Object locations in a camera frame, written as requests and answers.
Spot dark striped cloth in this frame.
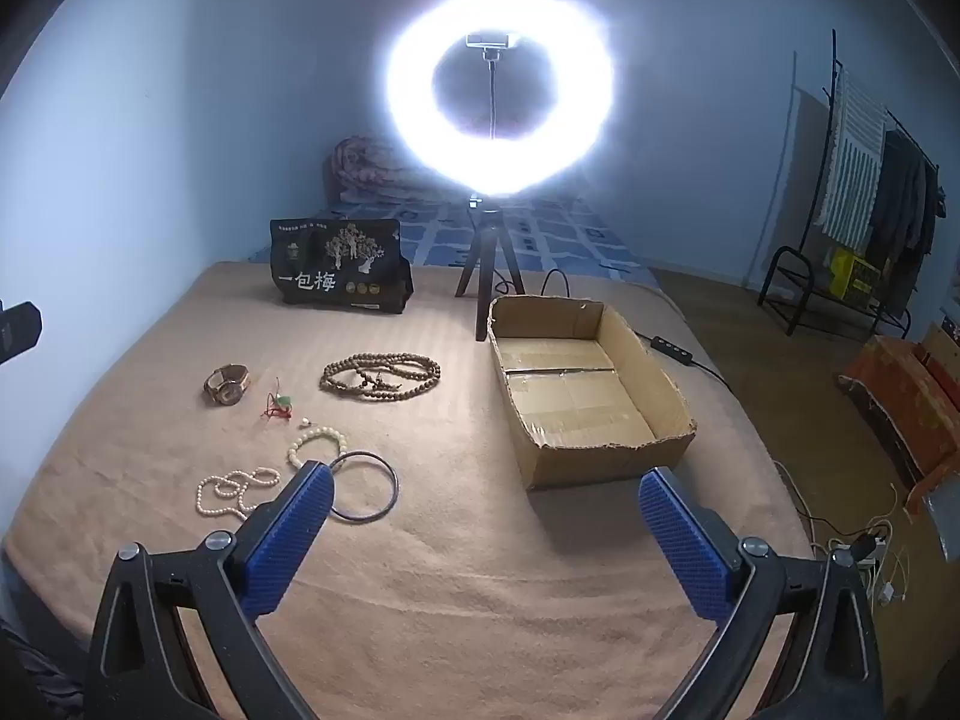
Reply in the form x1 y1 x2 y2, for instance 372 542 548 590
0 615 87 720

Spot brown wooden bead necklace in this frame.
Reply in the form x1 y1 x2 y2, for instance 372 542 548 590
319 354 442 401

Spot tan striped blanket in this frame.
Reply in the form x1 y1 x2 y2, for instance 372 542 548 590
0 261 815 720

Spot cream bead bracelet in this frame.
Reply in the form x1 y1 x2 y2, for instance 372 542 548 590
287 427 350 475

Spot orange wooden box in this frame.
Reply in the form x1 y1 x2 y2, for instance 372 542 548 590
838 322 960 492

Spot grey plastic sheet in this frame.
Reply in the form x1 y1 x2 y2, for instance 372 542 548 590
904 487 960 563

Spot yellow box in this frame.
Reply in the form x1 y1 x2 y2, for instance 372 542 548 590
825 246 882 299

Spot black printed bag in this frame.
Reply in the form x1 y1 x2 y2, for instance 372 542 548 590
270 217 414 314

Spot black cable with inline switch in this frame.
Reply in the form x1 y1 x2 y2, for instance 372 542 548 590
540 268 736 391

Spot green pendant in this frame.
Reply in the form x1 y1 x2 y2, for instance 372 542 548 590
260 375 295 421

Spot black metal clothes rack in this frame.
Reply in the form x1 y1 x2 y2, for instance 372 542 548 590
757 30 942 338

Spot dark hanging clothes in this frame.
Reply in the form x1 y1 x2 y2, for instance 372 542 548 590
866 127 947 316

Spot folded patterned quilt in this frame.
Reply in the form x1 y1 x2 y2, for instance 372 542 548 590
322 136 436 207

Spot white pearl necklace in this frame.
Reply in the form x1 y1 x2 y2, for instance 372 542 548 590
196 466 282 520

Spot striped hanging towel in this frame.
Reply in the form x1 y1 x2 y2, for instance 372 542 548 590
814 67 888 250

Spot leather strap wristwatch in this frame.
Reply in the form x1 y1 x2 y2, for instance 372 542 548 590
203 364 251 407

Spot black tripod stand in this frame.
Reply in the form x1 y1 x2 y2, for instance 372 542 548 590
454 195 524 343

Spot power strip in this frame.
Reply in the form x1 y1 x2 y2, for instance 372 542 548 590
829 529 893 563

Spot white charging cables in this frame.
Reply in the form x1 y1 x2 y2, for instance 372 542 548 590
772 461 912 605

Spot thin dark bangle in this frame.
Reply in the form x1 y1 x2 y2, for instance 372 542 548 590
322 451 399 522

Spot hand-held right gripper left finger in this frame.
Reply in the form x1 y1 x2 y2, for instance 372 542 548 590
84 460 336 720

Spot cardboard box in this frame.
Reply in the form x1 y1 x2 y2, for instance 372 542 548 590
487 295 697 492

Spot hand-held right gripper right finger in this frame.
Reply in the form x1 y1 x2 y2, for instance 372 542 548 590
638 467 886 720

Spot white ring light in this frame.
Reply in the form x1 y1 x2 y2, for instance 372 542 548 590
386 0 616 196

